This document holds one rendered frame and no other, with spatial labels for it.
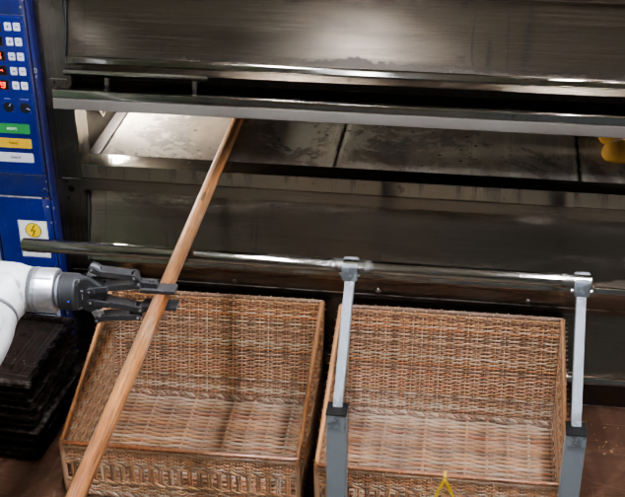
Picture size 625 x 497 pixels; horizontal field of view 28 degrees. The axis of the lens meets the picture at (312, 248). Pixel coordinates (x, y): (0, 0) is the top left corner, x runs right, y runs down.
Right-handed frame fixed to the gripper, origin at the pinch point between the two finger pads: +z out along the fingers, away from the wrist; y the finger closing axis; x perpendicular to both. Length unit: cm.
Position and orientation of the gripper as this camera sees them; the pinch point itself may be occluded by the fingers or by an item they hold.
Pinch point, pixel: (160, 296)
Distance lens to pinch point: 247.3
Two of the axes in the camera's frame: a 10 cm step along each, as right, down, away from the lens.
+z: 9.9, 0.6, -1.1
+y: 0.1, 8.6, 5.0
